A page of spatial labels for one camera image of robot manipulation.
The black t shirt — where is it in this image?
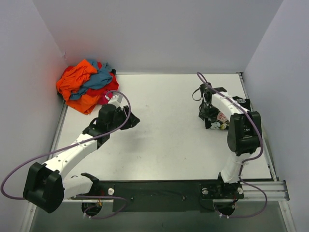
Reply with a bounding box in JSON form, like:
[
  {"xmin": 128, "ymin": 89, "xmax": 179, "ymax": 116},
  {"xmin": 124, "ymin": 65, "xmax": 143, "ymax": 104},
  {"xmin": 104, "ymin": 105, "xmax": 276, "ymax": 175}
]
[{"xmin": 204, "ymin": 96, "xmax": 251, "ymax": 131}]

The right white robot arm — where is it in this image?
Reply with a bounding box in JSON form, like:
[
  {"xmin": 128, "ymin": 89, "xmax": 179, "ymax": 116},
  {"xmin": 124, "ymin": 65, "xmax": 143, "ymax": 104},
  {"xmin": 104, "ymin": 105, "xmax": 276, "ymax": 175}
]
[{"xmin": 198, "ymin": 84, "xmax": 262, "ymax": 198}]

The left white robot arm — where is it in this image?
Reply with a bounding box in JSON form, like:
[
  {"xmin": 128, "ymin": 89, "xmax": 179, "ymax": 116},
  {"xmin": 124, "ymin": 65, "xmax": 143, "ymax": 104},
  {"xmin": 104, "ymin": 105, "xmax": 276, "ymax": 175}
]
[{"xmin": 23, "ymin": 96, "xmax": 140, "ymax": 213}]

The pink t shirt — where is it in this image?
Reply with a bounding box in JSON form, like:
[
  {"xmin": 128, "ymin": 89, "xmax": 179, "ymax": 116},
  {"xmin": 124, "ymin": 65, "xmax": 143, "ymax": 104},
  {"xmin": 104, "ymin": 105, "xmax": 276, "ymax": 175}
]
[{"xmin": 97, "ymin": 91, "xmax": 113, "ymax": 105}]

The red t shirt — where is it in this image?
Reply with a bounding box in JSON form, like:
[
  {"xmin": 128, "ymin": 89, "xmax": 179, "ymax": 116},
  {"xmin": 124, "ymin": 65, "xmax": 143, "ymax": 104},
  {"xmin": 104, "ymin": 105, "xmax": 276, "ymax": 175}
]
[{"xmin": 64, "ymin": 65, "xmax": 120, "ymax": 97}]

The blue t shirt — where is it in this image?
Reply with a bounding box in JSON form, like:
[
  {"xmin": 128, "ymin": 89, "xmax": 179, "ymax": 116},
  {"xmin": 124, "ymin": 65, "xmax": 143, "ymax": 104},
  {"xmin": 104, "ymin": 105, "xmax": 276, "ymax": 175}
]
[{"xmin": 70, "ymin": 59, "xmax": 112, "ymax": 100}]

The orange t shirt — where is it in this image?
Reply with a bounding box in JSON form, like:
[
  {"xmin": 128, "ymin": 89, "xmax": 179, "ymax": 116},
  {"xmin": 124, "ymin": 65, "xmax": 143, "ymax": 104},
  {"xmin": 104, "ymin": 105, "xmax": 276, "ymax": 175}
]
[{"xmin": 56, "ymin": 59, "xmax": 100, "ymax": 115}]

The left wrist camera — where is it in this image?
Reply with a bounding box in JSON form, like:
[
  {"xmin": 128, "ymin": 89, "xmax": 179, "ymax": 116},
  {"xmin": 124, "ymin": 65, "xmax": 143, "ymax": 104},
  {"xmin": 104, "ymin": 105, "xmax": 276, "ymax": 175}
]
[{"xmin": 108, "ymin": 95, "xmax": 123, "ymax": 107}]

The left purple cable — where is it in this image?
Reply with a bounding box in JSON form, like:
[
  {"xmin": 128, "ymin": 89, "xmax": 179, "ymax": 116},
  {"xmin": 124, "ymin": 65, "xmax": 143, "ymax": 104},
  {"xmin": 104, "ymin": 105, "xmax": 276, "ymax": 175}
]
[{"xmin": 0, "ymin": 90, "xmax": 132, "ymax": 220}]

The purple cable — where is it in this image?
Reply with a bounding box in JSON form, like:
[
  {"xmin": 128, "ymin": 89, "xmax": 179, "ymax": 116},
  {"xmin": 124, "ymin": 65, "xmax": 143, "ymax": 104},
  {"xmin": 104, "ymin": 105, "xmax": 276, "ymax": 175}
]
[
  {"xmin": 197, "ymin": 72, "xmax": 267, "ymax": 219},
  {"xmin": 0, "ymin": 90, "xmax": 132, "ymax": 220}
]

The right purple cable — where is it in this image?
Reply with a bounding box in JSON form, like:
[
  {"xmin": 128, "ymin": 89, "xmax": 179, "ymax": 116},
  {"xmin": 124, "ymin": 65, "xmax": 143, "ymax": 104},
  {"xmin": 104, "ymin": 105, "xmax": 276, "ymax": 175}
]
[{"xmin": 197, "ymin": 72, "xmax": 267, "ymax": 219}]

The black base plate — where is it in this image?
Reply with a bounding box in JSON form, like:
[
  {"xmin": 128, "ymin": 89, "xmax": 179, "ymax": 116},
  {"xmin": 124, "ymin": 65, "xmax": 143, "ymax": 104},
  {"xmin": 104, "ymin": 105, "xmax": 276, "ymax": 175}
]
[{"xmin": 76, "ymin": 180, "xmax": 244, "ymax": 213}]

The aluminium frame rail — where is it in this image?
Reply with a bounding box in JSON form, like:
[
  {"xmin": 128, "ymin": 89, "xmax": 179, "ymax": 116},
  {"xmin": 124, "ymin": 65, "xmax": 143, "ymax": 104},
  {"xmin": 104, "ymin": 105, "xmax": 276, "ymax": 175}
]
[{"xmin": 29, "ymin": 180, "xmax": 290, "ymax": 203}]

